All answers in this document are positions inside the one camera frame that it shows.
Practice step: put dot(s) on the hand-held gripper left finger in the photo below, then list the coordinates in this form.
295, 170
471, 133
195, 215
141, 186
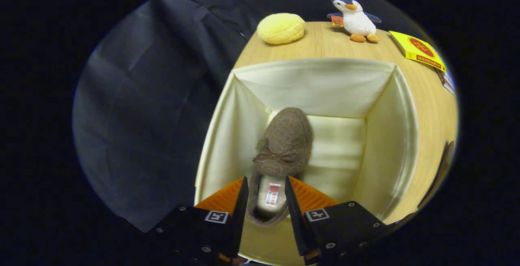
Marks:
239, 217

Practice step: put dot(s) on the brown fuzzy shoe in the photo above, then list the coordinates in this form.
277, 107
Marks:
286, 136
440, 172

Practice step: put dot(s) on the yellow plush bread toy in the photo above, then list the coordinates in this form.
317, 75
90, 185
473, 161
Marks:
281, 28

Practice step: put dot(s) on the plush penguin toy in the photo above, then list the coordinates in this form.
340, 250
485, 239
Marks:
357, 20

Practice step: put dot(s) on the cream fabric storage box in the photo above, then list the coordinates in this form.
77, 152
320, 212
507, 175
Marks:
317, 87

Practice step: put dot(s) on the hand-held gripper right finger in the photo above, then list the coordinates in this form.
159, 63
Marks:
298, 221

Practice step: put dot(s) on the black backdrop cloth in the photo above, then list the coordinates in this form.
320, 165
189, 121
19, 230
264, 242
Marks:
142, 115

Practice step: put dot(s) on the yellow book red circle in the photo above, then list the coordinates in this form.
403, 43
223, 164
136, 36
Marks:
420, 48

